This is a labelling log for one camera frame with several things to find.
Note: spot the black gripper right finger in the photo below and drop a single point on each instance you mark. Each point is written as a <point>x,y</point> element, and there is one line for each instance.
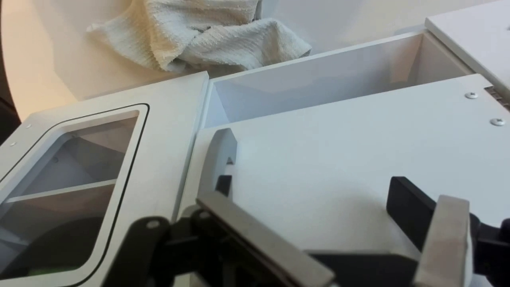
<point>446,239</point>

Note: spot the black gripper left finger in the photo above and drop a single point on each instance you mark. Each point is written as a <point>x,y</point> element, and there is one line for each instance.
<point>255,239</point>

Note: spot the white oven door with window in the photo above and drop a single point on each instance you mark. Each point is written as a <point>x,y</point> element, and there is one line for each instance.
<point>160,137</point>

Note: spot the white toy kitchen cabinet body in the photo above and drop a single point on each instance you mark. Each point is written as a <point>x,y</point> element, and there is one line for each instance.
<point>319,84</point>

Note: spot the white cloth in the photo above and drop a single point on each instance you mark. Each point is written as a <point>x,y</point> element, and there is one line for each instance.
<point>212,36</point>

